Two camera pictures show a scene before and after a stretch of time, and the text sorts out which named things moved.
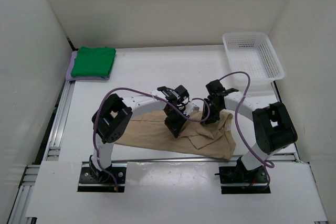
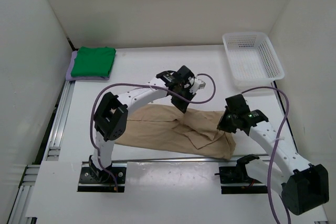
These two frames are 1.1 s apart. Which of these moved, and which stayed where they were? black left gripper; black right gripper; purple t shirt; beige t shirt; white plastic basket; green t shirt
Moved: black left gripper; black right gripper
Stayed: green t shirt; purple t shirt; beige t shirt; white plastic basket
